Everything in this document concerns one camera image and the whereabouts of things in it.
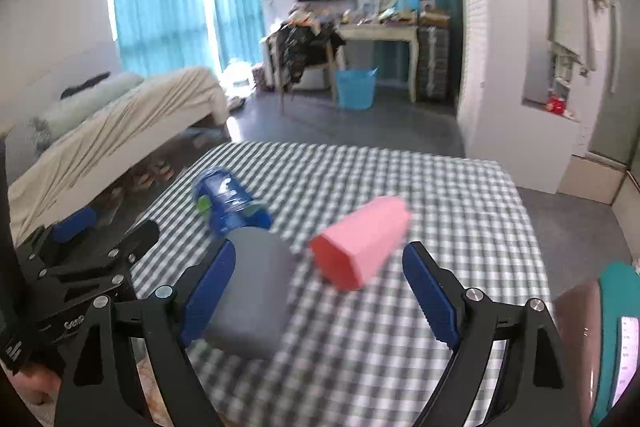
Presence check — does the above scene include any grey plastic cup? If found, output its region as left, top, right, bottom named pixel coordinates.
left=204, top=227, right=295, bottom=360

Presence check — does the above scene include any grey hanging garment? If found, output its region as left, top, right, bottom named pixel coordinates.
left=551, top=0, right=608, bottom=76

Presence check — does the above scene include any blue laundry basket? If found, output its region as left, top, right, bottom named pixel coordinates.
left=335, top=69, right=378, bottom=110

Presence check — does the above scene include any white dressing table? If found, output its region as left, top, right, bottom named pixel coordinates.
left=336, top=22, right=420, bottom=104

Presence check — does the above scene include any white louvered wardrobe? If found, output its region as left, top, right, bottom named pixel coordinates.
left=457, top=0, right=579, bottom=194

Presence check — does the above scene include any person's left hand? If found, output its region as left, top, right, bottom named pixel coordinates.
left=1, top=362, right=62, bottom=405

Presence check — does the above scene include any dark suitcase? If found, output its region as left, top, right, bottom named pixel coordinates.
left=416, top=25, right=449, bottom=101

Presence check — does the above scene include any teal phone holder with phone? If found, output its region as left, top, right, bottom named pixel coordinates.
left=590, top=262, right=639, bottom=426

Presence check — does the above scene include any wooden chair with clothes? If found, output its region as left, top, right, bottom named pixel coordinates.
left=268, top=23, right=346, bottom=108

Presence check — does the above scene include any pink hexagonal cup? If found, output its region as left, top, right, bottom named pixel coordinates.
left=309, top=195, right=411, bottom=291

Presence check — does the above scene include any bed with beige cover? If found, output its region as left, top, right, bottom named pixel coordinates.
left=8, top=66, right=229, bottom=244

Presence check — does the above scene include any left teal window curtain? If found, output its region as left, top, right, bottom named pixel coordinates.
left=114, top=0, right=213, bottom=77

